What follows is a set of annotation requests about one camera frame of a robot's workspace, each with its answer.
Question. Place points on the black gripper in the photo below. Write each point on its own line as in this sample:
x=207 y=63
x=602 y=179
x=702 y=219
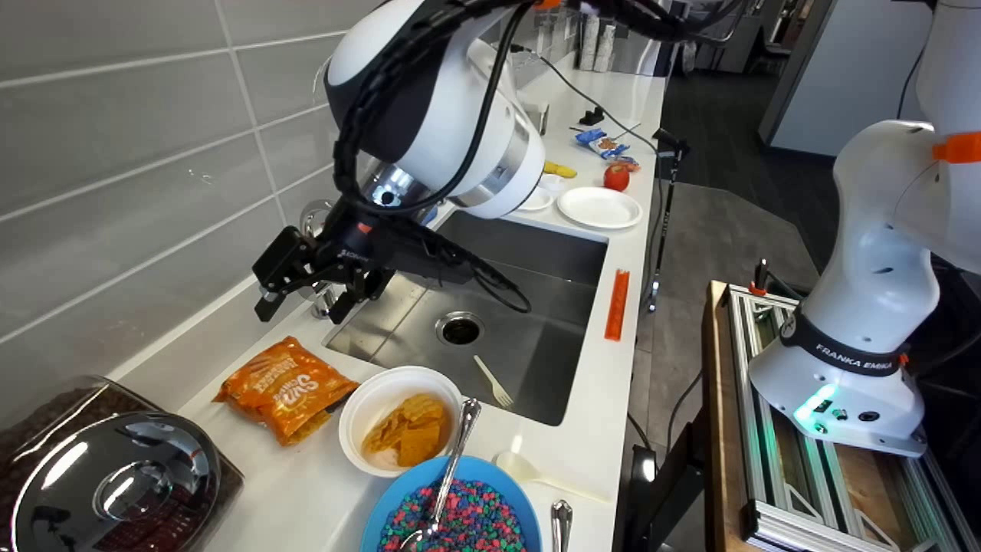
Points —
x=350 y=248

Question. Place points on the orange chip packet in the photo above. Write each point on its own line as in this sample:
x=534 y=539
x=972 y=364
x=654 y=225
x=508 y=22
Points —
x=285 y=389

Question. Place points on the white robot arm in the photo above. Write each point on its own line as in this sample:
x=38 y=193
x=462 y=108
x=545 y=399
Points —
x=423 y=117

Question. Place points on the white bowl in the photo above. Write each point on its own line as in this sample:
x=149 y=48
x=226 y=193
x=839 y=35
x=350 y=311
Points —
x=401 y=417

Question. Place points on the metal spoon in blue bowl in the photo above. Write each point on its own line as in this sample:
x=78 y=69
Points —
x=443 y=492

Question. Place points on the blue bowl with candy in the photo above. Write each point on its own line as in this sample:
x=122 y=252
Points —
x=481 y=513

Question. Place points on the white plastic spoon in sink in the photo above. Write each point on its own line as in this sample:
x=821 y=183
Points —
x=499 y=391

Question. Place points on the stainless steel sink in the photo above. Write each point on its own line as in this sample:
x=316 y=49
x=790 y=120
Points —
x=457 y=327

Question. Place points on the small white plate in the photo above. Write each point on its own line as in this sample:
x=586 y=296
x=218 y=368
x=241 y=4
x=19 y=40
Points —
x=598 y=211

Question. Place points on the orange strip on counter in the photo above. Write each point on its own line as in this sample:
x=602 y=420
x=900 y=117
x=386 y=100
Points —
x=617 y=304

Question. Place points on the metal spoon on counter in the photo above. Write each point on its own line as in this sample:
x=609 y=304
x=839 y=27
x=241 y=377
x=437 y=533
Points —
x=562 y=521

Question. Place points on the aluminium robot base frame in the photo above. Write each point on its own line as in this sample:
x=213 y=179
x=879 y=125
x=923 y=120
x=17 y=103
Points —
x=773 y=488

